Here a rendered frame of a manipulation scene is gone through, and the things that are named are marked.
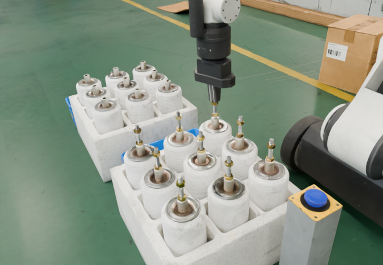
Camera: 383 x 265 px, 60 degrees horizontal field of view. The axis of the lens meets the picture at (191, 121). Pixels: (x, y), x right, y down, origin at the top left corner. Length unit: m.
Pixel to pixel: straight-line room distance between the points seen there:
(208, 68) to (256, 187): 0.32
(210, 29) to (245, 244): 0.51
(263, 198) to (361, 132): 0.26
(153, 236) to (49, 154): 0.77
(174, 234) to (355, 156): 0.43
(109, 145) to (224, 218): 0.52
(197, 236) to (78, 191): 0.60
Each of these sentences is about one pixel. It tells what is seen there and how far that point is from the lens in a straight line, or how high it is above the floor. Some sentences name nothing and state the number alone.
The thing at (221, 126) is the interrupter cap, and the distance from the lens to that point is 0.98.
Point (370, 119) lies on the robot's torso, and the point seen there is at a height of 0.39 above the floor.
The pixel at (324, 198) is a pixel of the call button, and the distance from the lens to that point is 0.67.
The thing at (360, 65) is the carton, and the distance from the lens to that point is 1.78.
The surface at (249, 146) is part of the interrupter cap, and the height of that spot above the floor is 0.25.
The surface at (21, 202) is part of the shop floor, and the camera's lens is 1.27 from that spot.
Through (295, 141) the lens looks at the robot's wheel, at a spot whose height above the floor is 0.15.
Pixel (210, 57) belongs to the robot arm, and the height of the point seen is 0.48.
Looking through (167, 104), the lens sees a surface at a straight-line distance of 1.21.
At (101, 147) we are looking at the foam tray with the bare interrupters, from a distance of 1.14.
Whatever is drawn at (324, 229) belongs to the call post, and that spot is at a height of 0.28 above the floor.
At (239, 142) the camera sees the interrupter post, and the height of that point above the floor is 0.27.
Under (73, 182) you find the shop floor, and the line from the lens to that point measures 1.27.
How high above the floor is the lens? 0.78
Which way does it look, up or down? 31 degrees down
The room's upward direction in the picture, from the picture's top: 3 degrees counter-clockwise
